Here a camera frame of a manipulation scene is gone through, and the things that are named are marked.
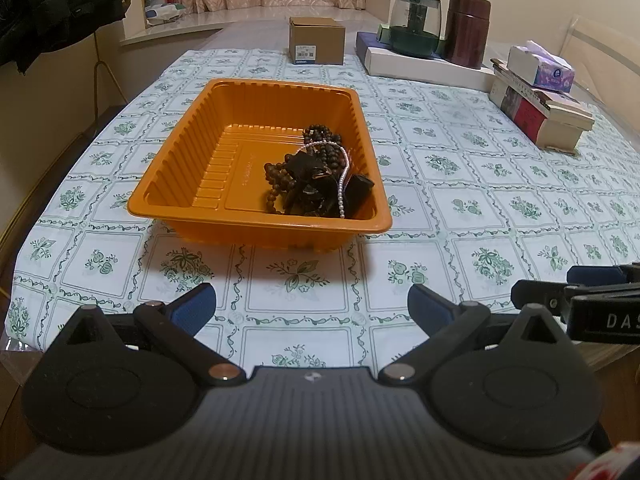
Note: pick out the orange plastic tray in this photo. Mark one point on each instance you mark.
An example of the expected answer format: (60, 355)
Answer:
(225, 160)

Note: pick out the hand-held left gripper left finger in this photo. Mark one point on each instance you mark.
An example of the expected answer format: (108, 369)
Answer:
(192, 307)

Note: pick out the red white patterned clothing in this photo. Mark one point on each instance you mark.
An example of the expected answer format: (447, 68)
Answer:
(615, 465)

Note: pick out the thick book cream pages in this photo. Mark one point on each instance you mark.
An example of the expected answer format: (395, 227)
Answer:
(570, 115)

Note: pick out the white plastic bag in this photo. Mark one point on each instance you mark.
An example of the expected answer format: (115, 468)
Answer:
(160, 10)

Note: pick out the thin grey book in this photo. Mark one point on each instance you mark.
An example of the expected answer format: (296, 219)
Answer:
(500, 71)

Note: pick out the black puffer jacket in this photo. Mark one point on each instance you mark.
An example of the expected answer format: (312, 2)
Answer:
(50, 5)

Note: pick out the small green box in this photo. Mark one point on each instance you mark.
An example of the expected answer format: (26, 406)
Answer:
(385, 34)

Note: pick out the brown cardboard box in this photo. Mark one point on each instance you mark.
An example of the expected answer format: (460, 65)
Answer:
(315, 40)

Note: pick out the purple white tissue pack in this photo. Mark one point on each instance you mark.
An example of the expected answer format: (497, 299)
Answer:
(525, 62)

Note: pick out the brown cylindrical canister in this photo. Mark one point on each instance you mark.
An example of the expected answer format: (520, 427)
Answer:
(467, 30)

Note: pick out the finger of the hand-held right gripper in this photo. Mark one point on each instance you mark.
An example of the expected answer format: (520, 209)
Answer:
(540, 295)
(595, 275)

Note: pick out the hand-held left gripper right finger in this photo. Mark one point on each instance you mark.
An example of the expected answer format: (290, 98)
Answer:
(430, 307)

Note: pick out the white flat box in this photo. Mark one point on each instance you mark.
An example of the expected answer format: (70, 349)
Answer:
(425, 72)

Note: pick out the glass teapot green base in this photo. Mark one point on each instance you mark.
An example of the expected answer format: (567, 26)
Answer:
(415, 40)

